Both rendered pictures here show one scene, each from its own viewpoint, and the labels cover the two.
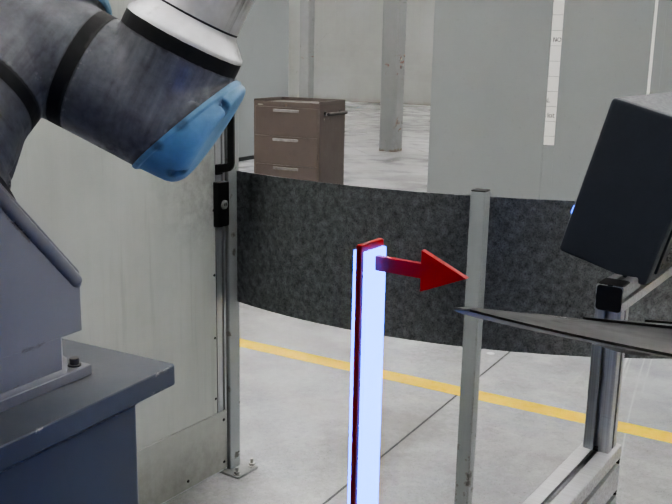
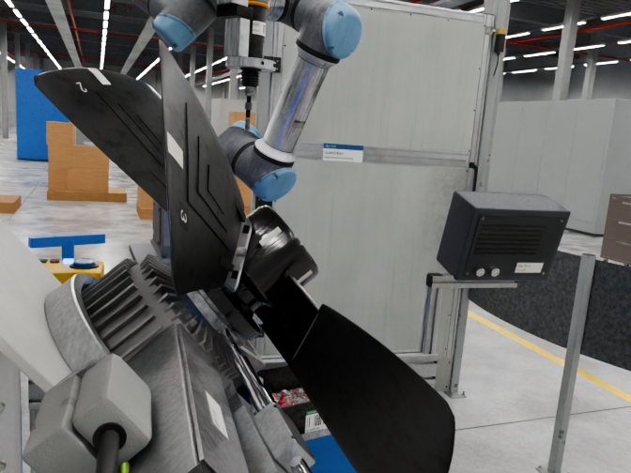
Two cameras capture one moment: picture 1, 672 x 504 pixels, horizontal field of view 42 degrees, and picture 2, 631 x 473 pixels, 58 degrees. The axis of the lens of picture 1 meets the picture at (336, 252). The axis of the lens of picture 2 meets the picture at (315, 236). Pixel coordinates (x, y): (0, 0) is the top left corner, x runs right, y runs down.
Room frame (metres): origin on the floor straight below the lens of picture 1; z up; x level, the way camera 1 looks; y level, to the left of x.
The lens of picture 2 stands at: (-0.28, -0.91, 1.37)
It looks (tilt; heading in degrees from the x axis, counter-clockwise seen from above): 10 degrees down; 39
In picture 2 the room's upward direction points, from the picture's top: 4 degrees clockwise
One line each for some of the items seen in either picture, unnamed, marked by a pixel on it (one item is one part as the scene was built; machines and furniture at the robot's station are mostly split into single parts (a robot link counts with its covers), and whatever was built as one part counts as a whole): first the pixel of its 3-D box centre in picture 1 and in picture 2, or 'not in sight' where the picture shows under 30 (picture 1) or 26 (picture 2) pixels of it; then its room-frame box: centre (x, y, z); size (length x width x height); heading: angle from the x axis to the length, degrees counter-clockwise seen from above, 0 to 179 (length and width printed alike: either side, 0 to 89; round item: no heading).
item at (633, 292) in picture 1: (639, 277); (472, 280); (1.03, -0.37, 1.04); 0.24 x 0.03 x 0.03; 146
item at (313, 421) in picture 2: not in sight; (300, 397); (0.55, -0.24, 0.85); 0.22 x 0.17 x 0.07; 162
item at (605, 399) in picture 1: (606, 366); (431, 313); (0.95, -0.31, 0.96); 0.03 x 0.03 x 0.20; 56
